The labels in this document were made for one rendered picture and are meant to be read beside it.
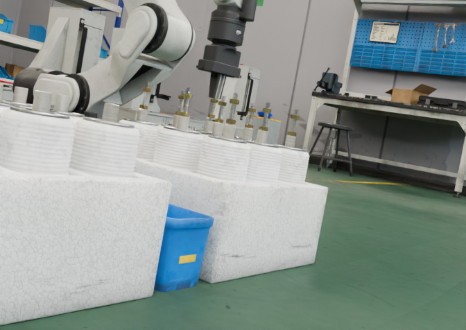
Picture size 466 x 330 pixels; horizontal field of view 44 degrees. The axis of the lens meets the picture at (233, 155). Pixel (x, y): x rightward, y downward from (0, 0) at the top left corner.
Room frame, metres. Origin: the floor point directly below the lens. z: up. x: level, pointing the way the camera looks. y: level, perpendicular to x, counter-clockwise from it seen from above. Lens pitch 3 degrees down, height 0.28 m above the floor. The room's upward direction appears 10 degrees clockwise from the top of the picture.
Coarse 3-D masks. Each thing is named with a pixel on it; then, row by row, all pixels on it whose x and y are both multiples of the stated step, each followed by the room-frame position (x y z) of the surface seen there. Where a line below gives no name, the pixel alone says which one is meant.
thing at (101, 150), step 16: (80, 128) 0.81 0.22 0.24; (96, 128) 0.80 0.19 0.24; (112, 128) 0.81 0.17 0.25; (128, 128) 0.83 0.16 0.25; (80, 144) 0.81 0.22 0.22; (96, 144) 0.80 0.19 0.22; (112, 144) 0.80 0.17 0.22; (128, 144) 0.82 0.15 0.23; (80, 160) 0.81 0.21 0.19; (96, 160) 0.80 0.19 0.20; (112, 160) 0.81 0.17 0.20; (128, 160) 0.83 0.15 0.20; (112, 176) 0.81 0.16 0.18; (128, 176) 0.83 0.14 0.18
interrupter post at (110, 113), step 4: (108, 104) 0.84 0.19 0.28; (112, 104) 0.84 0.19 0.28; (104, 108) 0.84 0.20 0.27; (108, 108) 0.84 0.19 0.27; (112, 108) 0.84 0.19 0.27; (116, 108) 0.84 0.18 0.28; (104, 112) 0.84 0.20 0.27; (108, 112) 0.84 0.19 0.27; (112, 112) 0.84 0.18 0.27; (116, 112) 0.84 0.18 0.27; (104, 116) 0.84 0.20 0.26; (108, 116) 0.84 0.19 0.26; (112, 116) 0.84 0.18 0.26; (116, 116) 0.85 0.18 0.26; (104, 120) 0.84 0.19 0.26; (108, 120) 0.84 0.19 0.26; (112, 120) 0.84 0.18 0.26; (116, 120) 0.85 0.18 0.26
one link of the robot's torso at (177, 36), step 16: (128, 0) 1.69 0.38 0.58; (144, 0) 1.65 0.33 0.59; (160, 0) 1.64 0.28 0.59; (128, 16) 1.68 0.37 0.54; (160, 16) 1.59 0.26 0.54; (176, 16) 1.64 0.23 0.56; (160, 32) 1.59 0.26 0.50; (176, 32) 1.62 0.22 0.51; (192, 32) 1.68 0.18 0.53; (160, 48) 1.61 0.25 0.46; (176, 48) 1.65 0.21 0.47
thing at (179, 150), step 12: (168, 132) 1.12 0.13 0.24; (180, 132) 1.12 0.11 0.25; (156, 144) 1.15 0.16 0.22; (168, 144) 1.12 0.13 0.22; (180, 144) 1.12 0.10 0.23; (192, 144) 1.13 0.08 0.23; (156, 156) 1.14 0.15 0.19; (168, 156) 1.12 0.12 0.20; (180, 156) 1.12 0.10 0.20; (192, 156) 1.13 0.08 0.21; (180, 168) 1.12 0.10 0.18; (192, 168) 1.13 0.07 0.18
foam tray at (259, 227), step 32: (192, 192) 1.03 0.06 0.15; (224, 192) 0.99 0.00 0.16; (256, 192) 1.06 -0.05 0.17; (288, 192) 1.16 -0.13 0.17; (320, 192) 1.28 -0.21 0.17; (224, 224) 0.99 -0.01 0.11; (256, 224) 1.08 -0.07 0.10; (288, 224) 1.18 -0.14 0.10; (320, 224) 1.30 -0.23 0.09; (224, 256) 1.01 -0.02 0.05; (256, 256) 1.09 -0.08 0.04; (288, 256) 1.20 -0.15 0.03
